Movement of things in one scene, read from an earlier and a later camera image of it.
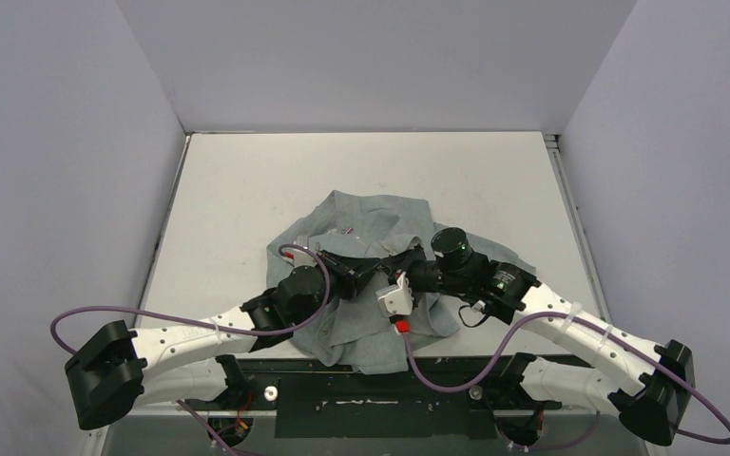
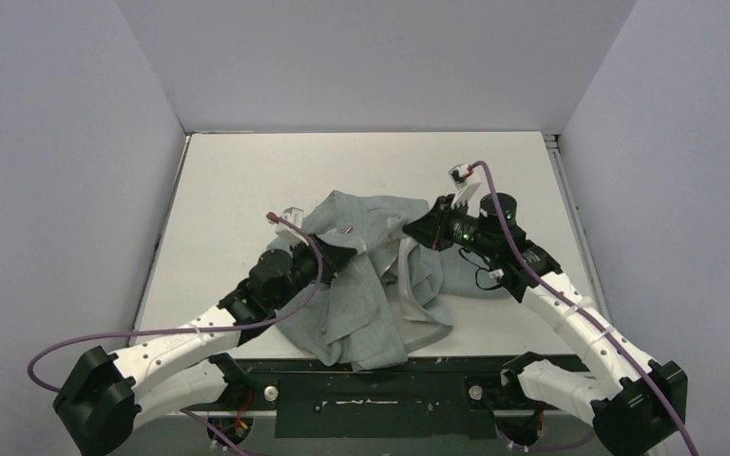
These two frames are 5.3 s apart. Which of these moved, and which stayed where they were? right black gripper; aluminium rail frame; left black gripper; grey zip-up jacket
Moved: left black gripper; right black gripper
Stayed: grey zip-up jacket; aluminium rail frame
